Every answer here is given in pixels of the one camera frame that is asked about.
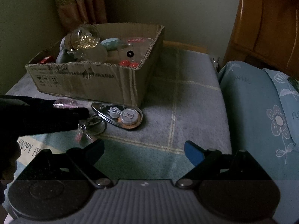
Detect brown wooden headboard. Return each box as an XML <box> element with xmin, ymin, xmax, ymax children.
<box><xmin>223</xmin><ymin>0</ymin><xmax>298</xmax><ymax>78</ymax></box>

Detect light blue patterned blanket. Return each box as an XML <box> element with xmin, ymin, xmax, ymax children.
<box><xmin>4</xmin><ymin>40</ymin><xmax>232</xmax><ymax>192</ymax></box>

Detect jar with gold capsules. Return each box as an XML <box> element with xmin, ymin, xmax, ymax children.
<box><xmin>60</xmin><ymin>24</ymin><xmax>100</xmax><ymax>51</ymax></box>

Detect brown cardboard box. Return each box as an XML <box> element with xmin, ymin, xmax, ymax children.
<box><xmin>26</xmin><ymin>23</ymin><xmax>165</xmax><ymax>106</ymax></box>

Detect clear round bottle blue lid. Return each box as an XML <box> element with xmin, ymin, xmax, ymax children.
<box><xmin>100</xmin><ymin>38</ymin><xmax>130</xmax><ymax>51</ymax></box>

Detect clear jar with red label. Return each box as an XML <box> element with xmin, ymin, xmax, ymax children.
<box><xmin>117</xmin><ymin>37</ymin><xmax>154</xmax><ymax>62</ymax></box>

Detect brown patterned curtain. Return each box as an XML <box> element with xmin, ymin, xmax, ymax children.
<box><xmin>55</xmin><ymin>0</ymin><xmax>107</xmax><ymax>31</ymax></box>

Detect blue floral pillow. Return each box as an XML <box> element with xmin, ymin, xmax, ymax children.
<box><xmin>218</xmin><ymin>61</ymin><xmax>298</xmax><ymax>180</ymax></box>

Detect black correction tape dispenser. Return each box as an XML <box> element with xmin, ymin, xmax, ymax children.
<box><xmin>91</xmin><ymin>102</ymin><xmax>143</xmax><ymax>130</ymax></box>

